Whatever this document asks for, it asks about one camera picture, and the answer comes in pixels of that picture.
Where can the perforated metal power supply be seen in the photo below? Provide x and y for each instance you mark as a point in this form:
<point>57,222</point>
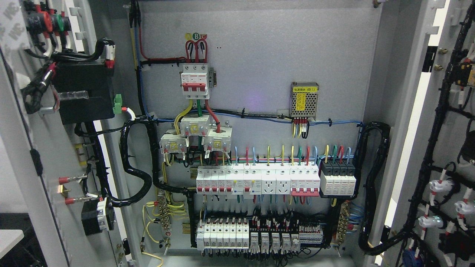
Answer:
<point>304,99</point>

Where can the black white surge protector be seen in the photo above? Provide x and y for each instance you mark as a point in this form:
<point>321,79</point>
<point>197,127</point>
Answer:
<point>337,180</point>

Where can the black digital power meter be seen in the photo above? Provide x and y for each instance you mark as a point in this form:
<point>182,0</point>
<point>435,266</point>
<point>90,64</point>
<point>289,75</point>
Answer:
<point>85,91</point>

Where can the yellow indicator lamp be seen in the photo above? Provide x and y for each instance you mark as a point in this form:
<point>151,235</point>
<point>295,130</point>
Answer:
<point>39,22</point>

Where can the white miniature breaker row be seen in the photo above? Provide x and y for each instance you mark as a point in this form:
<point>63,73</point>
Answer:
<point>241,179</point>

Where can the red three-pole main breaker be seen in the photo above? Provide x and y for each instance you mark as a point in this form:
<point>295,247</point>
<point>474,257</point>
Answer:
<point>195,81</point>

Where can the white double socket module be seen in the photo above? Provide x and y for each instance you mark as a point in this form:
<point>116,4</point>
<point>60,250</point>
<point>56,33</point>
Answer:
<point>276,179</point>

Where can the white lower breaker row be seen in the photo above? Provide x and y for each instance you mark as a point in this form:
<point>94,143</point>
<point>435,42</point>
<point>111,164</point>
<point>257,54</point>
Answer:
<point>228,233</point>

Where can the white rotary selector switch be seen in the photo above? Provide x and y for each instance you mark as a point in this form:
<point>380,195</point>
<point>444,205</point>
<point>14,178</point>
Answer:
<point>97,215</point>

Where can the black box with antenna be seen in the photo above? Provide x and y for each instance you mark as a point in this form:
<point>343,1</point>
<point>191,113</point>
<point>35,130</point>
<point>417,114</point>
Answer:
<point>26,250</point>

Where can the black relay terminal row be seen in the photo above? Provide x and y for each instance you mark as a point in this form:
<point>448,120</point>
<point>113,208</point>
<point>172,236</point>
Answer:
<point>279,234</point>

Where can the brass ground terminal bar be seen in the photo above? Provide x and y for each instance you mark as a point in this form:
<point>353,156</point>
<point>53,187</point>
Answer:
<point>342,225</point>

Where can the grey cabinet door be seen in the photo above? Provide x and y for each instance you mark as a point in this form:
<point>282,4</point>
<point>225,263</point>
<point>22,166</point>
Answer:
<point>439,174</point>
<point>35,151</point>

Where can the green indicator lamp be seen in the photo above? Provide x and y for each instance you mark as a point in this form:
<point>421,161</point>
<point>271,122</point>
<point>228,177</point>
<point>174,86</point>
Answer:
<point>60,23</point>

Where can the white current transformer group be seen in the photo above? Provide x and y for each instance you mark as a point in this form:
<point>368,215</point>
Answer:
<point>193,127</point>

